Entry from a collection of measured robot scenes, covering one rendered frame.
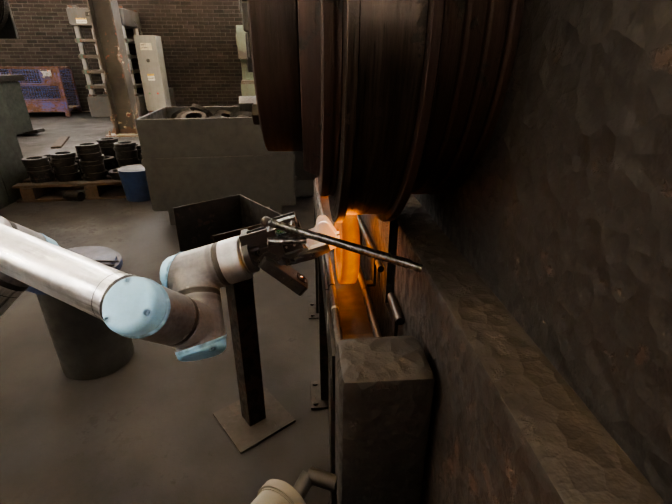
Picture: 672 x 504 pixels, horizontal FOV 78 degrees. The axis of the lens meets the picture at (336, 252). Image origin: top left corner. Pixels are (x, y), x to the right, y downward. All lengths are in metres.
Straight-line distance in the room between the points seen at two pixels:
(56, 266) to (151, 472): 0.79
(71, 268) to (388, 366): 0.58
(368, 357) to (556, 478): 0.23
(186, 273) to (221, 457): 0.74
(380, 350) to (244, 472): 0.98
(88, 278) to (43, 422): 1.03
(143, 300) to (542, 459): 0.56
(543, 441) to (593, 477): 0.03
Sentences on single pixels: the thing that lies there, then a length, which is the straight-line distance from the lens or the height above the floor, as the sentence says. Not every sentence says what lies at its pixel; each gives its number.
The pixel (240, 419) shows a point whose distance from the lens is 1.52.
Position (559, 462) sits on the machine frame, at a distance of 0.31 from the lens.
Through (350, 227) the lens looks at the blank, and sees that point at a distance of 0.78.
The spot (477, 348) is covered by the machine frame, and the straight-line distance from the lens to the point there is 0.37.
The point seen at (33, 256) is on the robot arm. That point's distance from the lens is 0.92.
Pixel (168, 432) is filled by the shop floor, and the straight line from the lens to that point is 1.56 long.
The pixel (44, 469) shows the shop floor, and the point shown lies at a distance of 1.62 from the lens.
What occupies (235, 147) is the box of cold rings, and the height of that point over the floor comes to 0.55.
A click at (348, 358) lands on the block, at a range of 0.46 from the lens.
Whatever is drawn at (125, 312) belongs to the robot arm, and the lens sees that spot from 0.70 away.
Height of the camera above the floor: 1.09
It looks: 25 degrees down
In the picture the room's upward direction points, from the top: straight up
